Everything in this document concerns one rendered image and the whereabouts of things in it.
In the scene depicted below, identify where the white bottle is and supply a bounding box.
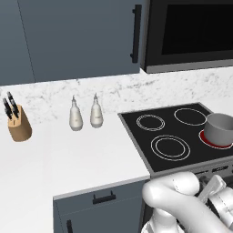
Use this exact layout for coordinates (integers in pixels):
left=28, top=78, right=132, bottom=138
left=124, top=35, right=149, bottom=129
left=68, top=95, right=85, bottom=132
left=89, top=92, right=105, bottom=129

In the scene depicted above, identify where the grey-blue base cupboard door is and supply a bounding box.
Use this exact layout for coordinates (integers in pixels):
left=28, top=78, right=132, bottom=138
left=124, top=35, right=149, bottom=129
left=56, top=205, right=144, bottom=233

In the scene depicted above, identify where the grey metal pot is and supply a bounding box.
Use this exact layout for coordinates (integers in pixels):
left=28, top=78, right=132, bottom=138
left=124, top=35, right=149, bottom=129
left=203, top=113, right=233, bottom=147

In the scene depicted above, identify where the black-handled knife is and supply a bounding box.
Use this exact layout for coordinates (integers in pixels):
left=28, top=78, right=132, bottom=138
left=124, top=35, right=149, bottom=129
left=2, top=97, right=14, bottom=121
left=6, top=91, right=20, bottom=119

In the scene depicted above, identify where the wide grey-blue cupboard door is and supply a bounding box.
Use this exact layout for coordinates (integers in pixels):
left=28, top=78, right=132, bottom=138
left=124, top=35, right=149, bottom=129
left=17, top=0, right=144, bottom=83

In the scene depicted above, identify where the black base cupboard handle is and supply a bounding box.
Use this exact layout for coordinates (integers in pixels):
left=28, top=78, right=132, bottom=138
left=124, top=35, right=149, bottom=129
left=66, top=219, right=74, bottom=233

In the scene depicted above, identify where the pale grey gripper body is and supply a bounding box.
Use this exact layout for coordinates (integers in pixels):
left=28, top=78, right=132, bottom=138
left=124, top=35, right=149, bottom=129
left=197, top=175, right=228, bottom=205

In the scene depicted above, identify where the black glass stove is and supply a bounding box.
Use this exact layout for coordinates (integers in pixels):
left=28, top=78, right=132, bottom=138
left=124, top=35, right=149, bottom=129
left=117, top=102, right=233, bottom=233

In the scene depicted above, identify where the long black cupboard handle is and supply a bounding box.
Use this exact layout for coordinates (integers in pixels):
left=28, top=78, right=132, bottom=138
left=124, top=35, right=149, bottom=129
left=129, top=4, right=143, bottom=64

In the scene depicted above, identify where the wooden knife block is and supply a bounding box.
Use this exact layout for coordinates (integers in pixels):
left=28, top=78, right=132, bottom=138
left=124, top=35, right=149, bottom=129
left=7, top=104, right=33, bottom=143

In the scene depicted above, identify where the black microwave oven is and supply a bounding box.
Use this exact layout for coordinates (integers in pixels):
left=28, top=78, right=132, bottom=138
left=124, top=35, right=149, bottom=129
left=140, top=0, right=233, bottom=74

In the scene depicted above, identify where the black drawer handle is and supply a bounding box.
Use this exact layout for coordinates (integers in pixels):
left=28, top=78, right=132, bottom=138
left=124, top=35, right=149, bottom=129
left=92, top=190, right=117, bottom=205

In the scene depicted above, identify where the grey-blue drawer front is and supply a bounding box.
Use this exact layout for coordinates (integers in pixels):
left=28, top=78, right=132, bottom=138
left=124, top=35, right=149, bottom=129
left=53, top=179, right=150, bottom=217

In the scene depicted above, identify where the narrow grey-blue cupboard door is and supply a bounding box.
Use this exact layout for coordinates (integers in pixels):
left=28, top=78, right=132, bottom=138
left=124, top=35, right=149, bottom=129
left=0, top=0, right=36, bottom=86

